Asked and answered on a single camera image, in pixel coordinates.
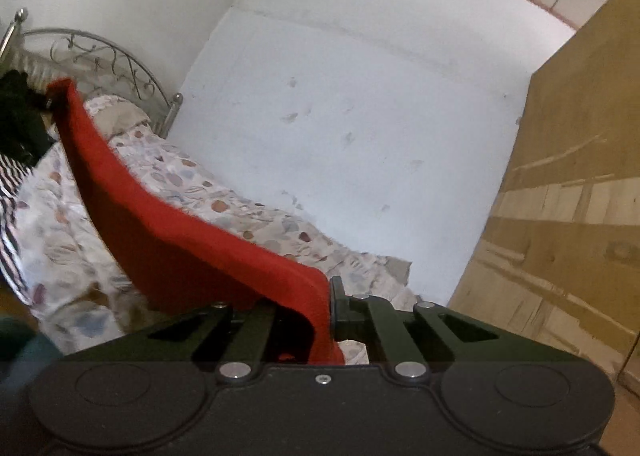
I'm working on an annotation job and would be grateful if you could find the patterned dotted duvet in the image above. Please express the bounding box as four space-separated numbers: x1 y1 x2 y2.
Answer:
10 124 418 354

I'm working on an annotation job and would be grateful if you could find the metal ornate headboard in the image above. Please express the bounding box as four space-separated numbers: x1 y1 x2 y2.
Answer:
1 8 183 138

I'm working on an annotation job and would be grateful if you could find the brown wooden wardrobe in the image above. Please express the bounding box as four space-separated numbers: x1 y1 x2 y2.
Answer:
449 0 639 376

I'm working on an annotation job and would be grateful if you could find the red knit garment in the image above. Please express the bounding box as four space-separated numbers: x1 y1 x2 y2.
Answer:
47 78 345 365

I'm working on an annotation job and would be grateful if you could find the black white striped bedsheet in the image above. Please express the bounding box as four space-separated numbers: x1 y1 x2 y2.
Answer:
1 155 32 306

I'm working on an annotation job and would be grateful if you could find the beige ruffled pillow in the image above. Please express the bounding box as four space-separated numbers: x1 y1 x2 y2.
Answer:
85 95 151 141

